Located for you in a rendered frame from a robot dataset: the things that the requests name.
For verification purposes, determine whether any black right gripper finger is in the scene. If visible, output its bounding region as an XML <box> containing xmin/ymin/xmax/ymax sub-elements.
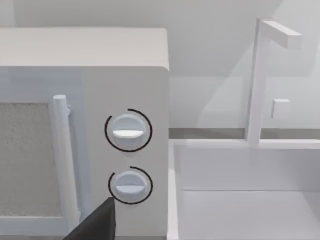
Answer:
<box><xmin>61</xmin><ymin>196</ymin><xmax>117</xmax><ymax>240</ymax></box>

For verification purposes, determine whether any white microwave knob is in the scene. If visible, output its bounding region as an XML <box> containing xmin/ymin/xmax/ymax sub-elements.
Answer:
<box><xmin>107</xmin><ymin>165</ymin><xmax>154</xmax><ymax>205</ymax></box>
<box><xmin>104</xmin><ymin>108</ymin><xmax>153</xmax><ymax>153</ymax></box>

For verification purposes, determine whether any pale microwave door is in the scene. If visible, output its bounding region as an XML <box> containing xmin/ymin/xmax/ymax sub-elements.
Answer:
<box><xmin>0</xmin><ymin>66</ymin><xmax>90</xmax><ymax>237</ymax></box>

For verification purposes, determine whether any pale microwave oven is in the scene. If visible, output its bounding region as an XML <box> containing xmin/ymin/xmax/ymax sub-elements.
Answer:
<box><xmin>0</xmin><ymin>27</ymin><xmax>170</xmax><ymax>240</ymax></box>

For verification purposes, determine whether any white sink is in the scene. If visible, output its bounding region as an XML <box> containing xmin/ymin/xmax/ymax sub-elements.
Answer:
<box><xmin>166</xmin><ymin>138</ymin><xmax>320</xmax><ymax>240</ymax></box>

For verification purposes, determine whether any tall white tap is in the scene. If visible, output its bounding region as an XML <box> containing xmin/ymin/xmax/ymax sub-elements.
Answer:
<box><xmin>246</xmin><ymin>17</ymin><xmax>303</xmax><ymax>146</ymax></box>

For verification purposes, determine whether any pale microwave door handle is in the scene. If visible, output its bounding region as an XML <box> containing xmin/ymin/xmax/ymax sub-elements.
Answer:
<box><xmin>52</xmin><ymin>94</ymin><xmax>80</xmax><ymax>227</ymax></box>

